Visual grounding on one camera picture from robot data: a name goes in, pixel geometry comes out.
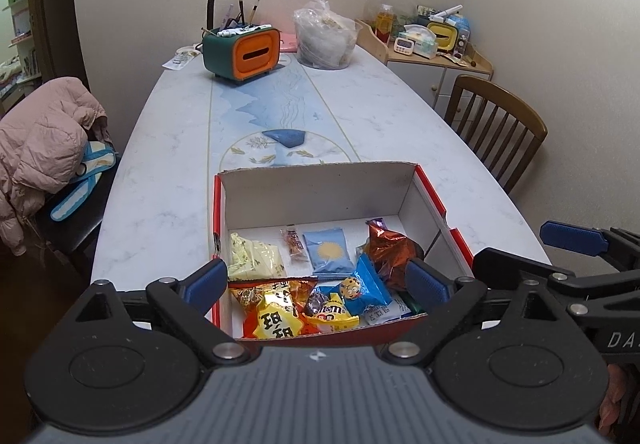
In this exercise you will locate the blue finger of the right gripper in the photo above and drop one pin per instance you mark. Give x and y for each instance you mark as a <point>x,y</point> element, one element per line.
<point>582,240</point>

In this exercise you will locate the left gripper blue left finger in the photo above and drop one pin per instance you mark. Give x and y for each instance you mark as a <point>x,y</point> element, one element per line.
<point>204,287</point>

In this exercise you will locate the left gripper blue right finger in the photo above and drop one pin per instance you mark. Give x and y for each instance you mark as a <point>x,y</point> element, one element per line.
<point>428,287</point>

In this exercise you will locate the dark red foil snack pack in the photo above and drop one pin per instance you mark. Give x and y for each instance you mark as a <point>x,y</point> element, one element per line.
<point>390,252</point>

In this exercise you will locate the beige paper snack packet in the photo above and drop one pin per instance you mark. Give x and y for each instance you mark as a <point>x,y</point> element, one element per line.
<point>254,260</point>

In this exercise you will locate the white blue snack packet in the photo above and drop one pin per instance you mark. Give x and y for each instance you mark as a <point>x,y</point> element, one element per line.
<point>381,314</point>

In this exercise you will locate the blue cookie candy wrapper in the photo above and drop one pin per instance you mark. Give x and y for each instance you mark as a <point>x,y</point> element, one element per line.
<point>362,289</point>

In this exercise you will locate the red orange chip bag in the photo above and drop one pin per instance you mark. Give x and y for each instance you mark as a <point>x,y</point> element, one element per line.
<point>275,308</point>

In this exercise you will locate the small orange sausage snack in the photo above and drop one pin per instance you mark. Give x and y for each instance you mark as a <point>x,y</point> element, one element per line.
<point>296,249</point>

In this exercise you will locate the light blue cookie packet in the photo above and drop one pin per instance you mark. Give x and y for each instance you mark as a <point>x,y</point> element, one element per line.
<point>328,253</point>

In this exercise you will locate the green snack bar wrapper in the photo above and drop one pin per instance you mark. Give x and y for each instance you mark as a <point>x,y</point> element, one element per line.
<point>413,305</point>

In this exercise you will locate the yellow candy packet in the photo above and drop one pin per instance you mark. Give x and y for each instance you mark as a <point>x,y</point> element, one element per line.
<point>333,317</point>

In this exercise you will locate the dark foil candy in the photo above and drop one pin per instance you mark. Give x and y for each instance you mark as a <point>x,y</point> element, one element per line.
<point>316,301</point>

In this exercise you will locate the bookshelf in next room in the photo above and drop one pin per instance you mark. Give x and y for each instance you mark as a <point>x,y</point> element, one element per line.
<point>20,73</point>

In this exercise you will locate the person right hand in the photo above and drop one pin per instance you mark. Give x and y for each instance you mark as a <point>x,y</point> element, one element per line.
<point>609,410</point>

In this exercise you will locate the red white cardboard box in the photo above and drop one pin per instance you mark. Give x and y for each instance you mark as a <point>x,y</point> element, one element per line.
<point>257,203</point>

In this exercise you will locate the wooden chair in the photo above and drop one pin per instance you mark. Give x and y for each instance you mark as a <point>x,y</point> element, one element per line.
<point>500,128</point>

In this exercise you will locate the blue white striped bag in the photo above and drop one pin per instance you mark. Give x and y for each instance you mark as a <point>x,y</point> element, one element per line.
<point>98,157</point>

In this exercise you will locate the wooden side cabinet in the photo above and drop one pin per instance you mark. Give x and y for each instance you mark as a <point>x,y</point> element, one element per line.
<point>431,78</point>

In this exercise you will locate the pink puffer jacket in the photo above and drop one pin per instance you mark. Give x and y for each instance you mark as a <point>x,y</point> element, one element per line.
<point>43,139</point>

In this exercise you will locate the paper leaflet on table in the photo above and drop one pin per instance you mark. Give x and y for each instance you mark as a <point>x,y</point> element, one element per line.
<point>182,57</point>

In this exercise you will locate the green orange tissue box organizer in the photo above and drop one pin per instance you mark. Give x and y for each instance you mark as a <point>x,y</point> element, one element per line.
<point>241,54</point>

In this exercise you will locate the white kitchen timer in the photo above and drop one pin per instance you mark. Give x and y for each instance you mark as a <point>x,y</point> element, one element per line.
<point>403,46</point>

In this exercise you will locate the yellow tissue box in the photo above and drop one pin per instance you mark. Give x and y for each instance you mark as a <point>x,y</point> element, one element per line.
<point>445,35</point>

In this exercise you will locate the clear plastic bag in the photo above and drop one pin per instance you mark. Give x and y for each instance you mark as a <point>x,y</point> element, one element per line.
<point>325,40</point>

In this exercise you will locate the orange liquid bottle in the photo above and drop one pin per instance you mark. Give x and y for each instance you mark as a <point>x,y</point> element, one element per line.
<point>384,23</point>

